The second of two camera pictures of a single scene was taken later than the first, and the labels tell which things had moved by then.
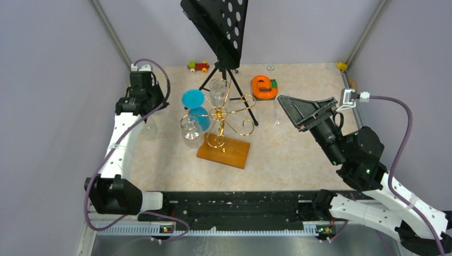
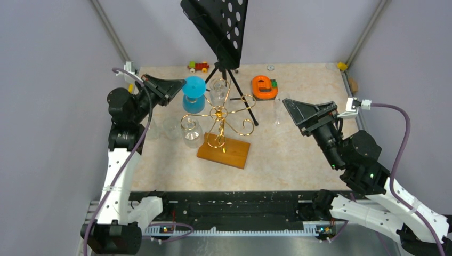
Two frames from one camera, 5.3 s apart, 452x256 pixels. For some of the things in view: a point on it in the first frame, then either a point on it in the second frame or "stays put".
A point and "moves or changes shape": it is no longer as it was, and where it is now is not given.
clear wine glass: [218, 91] stays put
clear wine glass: [151, 130] stays put
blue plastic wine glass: [194, 99] moves or changes shape
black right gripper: [300, 110] stays put
